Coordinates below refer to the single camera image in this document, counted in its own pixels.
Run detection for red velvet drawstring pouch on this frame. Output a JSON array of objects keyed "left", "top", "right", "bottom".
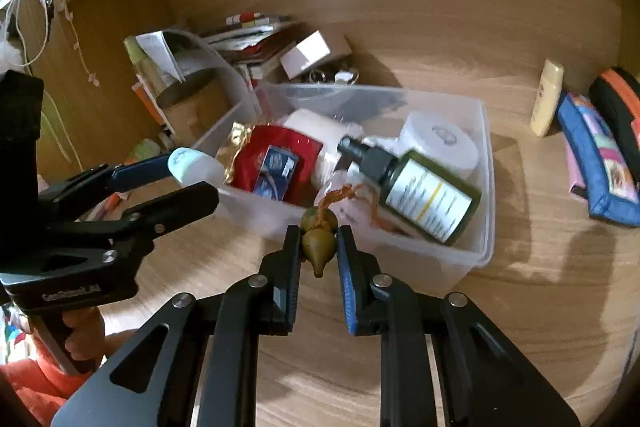
[{"left": 216, "top": 122, "right": 323, "bottom": 206}]

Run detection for small blue foil packet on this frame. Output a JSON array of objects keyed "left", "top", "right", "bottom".
[{"left": 253, "top": 145, "right": 298, "bottom": 202}]

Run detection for dark green spray bottle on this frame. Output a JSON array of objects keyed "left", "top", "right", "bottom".
[{"left": 337, "top": 135, "right": 482, "bottom": 245}]

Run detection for clear jar cotton pads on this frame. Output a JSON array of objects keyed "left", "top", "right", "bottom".
[{"left": 279, "top": 108, "right": 364, "bottom": 188}]

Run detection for white round lidded container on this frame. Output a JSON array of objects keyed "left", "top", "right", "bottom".
[{"left": 395, "top": 112, "right": 480, "bottom": 180}]

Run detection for white cloth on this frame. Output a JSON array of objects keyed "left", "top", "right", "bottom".
[{"left": 311, "top": 126, "right": 399, "bottom": 233}]

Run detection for person's left hand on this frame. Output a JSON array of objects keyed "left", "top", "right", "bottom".
[{"left": 8, "top": 305, "right": 137, "bottom": 363}]

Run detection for orange pen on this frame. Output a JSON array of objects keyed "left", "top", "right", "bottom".
[{"left": 86, "top": 193, "right": 124, "bottom": 221}]

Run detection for orange tube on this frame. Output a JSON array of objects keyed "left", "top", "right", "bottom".
[{"left": 131, "top": 81, "right": 165, "bottom": 126}]

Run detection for yellow-green spray bottle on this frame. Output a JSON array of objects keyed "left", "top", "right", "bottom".
[{"left": 124, "top": 36, "right": 166, "bottom": 98}]

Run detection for white paper sheets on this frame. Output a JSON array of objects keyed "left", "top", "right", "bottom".
[{"left": 134, "top": 28, "right": 262, "bottom": 118}]

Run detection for clear plastic storage bin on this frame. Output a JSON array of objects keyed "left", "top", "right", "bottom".
[{"left": 195, "top": 84, "right": 496, "bottom": 295}]

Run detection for stack of books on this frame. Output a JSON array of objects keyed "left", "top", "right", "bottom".
[{"left": 200, "top": 13, "right": 310, "bottom": 88}]

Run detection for pink flat case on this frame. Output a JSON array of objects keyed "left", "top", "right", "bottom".
[{"left": 565, "top": 141, "right": 588, "bottom": 202}]

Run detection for blue patchwork pencil case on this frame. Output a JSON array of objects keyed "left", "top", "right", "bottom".
[{"left": 556, "top": 92, "right": 639, "bottom": 228}]

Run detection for small white pink box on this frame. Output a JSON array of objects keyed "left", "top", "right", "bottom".
[{"left": 280, "top": 29, "right": 352, "bottom": 80}]

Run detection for cream lotion bottle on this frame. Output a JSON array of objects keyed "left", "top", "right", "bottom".
[{"left": 529, "top": 58, "right": 564, "bottom": 136}]

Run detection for black orange round pouch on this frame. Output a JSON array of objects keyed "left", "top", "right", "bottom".
[{"left": 588, "top": 66, "right": 639, "bottom": 182}]

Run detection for white cable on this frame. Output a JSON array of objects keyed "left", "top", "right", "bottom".
[{"left": 0, "top": 0, "right": 101, "bottom": 168}]

